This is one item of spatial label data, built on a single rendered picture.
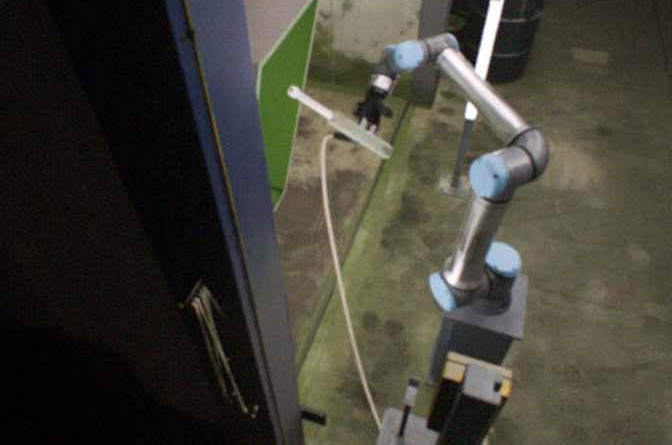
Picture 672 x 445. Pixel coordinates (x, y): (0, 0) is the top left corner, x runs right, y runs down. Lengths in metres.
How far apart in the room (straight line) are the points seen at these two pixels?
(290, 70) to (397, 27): 1.70
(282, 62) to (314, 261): 1.23
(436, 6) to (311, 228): 1.73
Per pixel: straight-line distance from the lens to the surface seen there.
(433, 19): 3.77
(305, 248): 3.04
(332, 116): 1.72
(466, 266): 1.80
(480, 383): 0.90
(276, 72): 2.31
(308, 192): 3.35
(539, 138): 1.59
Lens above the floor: 2.44
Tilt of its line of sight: 46 degrees down
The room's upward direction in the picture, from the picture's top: straight up
